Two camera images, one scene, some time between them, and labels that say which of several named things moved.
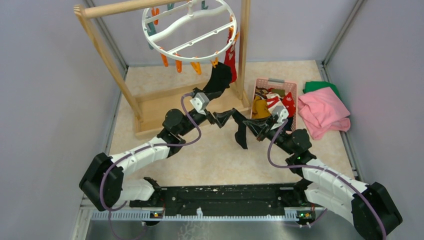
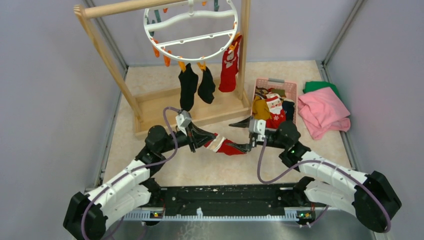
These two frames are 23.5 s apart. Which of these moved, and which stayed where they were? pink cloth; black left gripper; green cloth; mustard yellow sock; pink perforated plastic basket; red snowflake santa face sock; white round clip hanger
Moved: red snowflake santa face sock; black left gripper; white round clip hanger
Stayed: green cloth; mustard yellow sock; pink cloth; pink perforated plastic basket
